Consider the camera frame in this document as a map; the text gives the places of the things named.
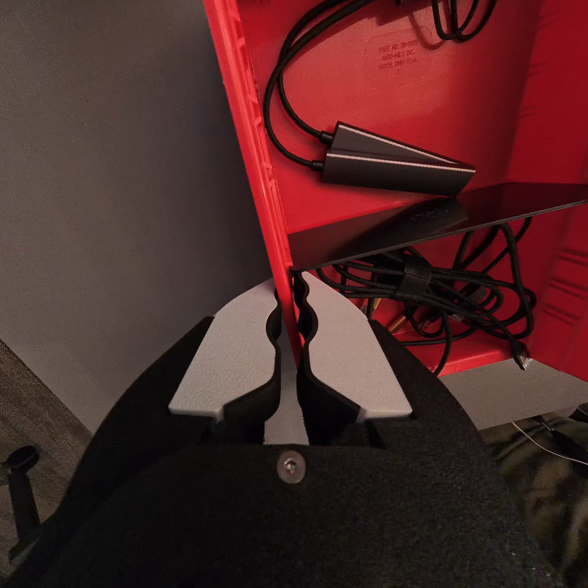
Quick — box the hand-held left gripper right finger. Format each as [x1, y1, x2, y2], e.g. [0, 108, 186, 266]
[293, 271, 413, 422]

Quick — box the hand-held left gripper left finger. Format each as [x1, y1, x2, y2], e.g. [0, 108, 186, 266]
[168, 278, 282, 420]

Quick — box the black cables bundle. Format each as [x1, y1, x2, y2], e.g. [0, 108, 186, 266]
[317, 218, 538, 378]

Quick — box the red plastic bin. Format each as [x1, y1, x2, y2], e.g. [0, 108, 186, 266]
[202, 0, 588, 383]

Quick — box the black bin divider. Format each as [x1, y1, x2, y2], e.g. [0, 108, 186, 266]
[287, 184, 588, 273]

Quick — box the network cable plug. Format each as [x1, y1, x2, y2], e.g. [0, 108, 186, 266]
[509, 342, 533, 372]

